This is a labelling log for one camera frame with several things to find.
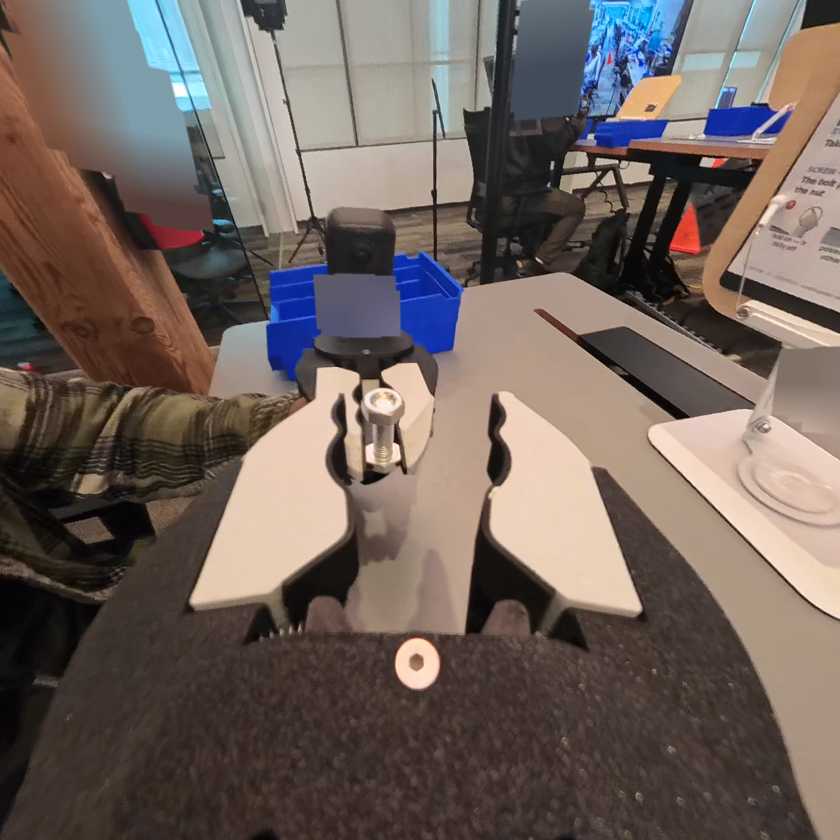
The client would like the wooden post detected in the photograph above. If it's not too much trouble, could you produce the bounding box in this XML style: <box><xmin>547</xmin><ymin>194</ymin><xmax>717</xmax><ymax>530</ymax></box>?
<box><xmin>0</xmin><ymin>39</ymin><xmax>217</xmax><ymax>395</ymax></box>

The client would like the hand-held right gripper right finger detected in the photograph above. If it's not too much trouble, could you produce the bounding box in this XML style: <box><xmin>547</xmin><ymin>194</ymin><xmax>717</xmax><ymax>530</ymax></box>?
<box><xmin>467</xmin><ymin>391</ymin><xmax>644</xmax><ymax>634</ymax></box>

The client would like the black light stand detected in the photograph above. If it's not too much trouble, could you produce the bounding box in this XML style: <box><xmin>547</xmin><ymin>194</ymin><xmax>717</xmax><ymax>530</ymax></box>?
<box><xmin>239</xmin><ymin>0</ymin><xmax>329</xmax><ymax>263</ymax></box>

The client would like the wall screen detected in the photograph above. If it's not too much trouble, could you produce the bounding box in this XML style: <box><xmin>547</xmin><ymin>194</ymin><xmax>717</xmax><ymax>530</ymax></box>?
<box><xmin>587</xmin><ymin>0</ymin><xmax>693</xmax><ymax>83</ymax></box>

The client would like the orange traffic cone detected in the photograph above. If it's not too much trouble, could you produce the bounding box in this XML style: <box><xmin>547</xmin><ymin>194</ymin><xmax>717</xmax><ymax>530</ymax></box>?
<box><xmin>669</xmin><ymin>200</ymin><xmax>713</xmax><ymax>256</ymax></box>

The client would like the black office chair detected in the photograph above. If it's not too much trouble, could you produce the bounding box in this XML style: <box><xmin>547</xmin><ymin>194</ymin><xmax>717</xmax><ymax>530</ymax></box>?
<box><xmin>462</xmin><ymin>108</ymin><xmax>526</xmax><ymax>277</ymax></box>

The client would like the wooden instruction board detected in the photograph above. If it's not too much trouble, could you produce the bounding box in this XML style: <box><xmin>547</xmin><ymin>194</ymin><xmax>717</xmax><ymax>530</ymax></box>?
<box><xmin>702</xmin><ymin>26</ymin><xmax>840</xmax><ymax>329</ymax></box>

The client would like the red office chair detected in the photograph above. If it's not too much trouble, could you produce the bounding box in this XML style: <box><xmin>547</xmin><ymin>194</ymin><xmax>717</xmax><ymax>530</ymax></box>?
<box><xmin>138</xmin><ymin>213</ymin><xmax>263</xmax><ymax>309</ymax></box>

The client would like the clear acrylic holder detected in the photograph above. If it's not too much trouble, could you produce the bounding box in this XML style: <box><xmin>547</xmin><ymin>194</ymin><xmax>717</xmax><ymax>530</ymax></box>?
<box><xmin>735</xmin><ymin>367</ymin><xmax>840</xmax><ymax>526</ymax></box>

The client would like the person's plaid shirt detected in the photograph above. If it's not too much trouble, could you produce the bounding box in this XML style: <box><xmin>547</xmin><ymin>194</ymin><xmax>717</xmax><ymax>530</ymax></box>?
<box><xmin>0</xmin><ymin>486</ymin><xmax>155</xmax><ymax>605</ymax></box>

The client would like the steel hex bolt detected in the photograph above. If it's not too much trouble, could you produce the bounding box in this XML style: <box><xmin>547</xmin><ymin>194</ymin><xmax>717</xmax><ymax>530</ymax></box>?
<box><xmin>360</xmin><ymin>387</ymin><xmax>403</xmax><ymax>455</ymax></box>

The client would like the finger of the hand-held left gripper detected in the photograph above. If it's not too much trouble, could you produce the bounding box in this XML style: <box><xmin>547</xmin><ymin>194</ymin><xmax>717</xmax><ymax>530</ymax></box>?
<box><xmin>384</xmin><ymin>364</ymin><xmax>434</xmax><ymax>473</ymax></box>
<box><xmin>317</xmin><ymin>366</ymin><xmax>368</xmax><ymax>475</ymax></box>

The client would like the black flat panel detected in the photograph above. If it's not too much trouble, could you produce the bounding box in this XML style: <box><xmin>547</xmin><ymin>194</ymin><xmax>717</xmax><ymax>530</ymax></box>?
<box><xmin>577</xmin><ymin>326</ymin><xmax>752</xmax><ymax>421</ymax></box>

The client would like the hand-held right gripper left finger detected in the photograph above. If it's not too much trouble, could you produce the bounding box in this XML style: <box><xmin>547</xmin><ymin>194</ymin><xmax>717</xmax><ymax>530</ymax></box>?
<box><xmin>188</xmin><ymin>392</ymin><xmax>361</xmax><ymax>627</ymax></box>

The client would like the blue plastic bin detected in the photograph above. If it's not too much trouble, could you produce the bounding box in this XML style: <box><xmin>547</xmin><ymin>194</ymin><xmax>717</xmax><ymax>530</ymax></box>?
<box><xmin>705</xmin><ymin>105</ymin><xmax>782</xmax><ymax>139</ymax></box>
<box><xmin>594</xmin><ymin>118</ymin><xmax>669</xmax><ymax>147</ymax></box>
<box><xmin>266</xmin><ymin>251</ymin><xmax>463</xmax><ymax>382</ymax></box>

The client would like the person's left forearm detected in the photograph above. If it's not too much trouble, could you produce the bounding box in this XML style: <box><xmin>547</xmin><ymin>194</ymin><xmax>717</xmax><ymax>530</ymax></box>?
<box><xmin>0</xmin><ymin>367</ymin><xmax>308</xmax><ymax>500</ymax></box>

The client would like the thin black stand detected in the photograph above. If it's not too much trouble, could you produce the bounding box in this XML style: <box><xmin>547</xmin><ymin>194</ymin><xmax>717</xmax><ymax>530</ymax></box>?
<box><xmin>430</xmin><ymin>79</ymin><xmax>447</xmax><ymax>227</ymax></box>

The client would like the wooden sign board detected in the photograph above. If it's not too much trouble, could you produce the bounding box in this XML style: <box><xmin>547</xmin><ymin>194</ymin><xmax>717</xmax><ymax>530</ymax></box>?
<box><xmin>617</xmin><ymin>74</ymin><xmax>683</xmax><ymax>121</ymax></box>

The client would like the black backpack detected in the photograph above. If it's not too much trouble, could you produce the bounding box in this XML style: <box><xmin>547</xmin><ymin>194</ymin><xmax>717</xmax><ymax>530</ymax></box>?
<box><xmin>577</xmin><ymin>210</ymin><xmax>631</xmax><ymax>293</ymax></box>

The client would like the wooden desk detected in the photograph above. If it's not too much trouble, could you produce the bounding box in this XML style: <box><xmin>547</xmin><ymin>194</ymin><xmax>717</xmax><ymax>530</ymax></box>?
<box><xmin>626</xmin><ymin>136</ymin><xmax>778</xmax><ymax>263</ymax></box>
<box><xmin>571</xmin><ymin>141</ymin><xmax>634</xmax><ymax>204</ymax></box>

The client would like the black vertical pole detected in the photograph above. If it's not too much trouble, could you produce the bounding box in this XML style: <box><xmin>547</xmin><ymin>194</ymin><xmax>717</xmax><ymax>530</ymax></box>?
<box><xmin>479</xmin><ymin>0</ymin><xmax>519</xmax><ymax>286</ymax></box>

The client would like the white stand base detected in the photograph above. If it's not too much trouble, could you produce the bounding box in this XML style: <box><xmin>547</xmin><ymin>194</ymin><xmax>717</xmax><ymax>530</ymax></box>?
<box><xmin>646</xmin><ymin>407</ymin><xmax>840</xmax><ymax>621</ymax></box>

